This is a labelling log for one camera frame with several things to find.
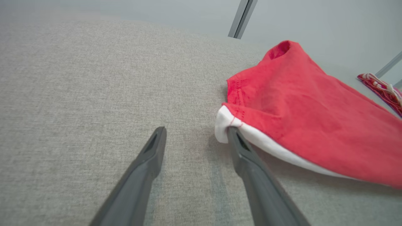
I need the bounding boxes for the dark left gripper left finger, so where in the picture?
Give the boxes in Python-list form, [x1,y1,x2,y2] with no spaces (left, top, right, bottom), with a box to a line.
[90,126,167,226]

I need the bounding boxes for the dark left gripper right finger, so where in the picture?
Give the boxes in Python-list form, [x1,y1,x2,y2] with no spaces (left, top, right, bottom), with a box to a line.
[227,126,311,226]

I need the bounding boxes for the red shorts with white stripe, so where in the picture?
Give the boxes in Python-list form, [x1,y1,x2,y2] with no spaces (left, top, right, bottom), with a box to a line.
[215,40,402,189]

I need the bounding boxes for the red jersey with white sleeves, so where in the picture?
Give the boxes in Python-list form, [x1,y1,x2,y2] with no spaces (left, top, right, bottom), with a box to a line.
[357,73,402,118]

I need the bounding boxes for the grey metal post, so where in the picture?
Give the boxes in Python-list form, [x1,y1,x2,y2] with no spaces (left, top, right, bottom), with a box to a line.
[375,52,402,88]
[228,0,258,40]

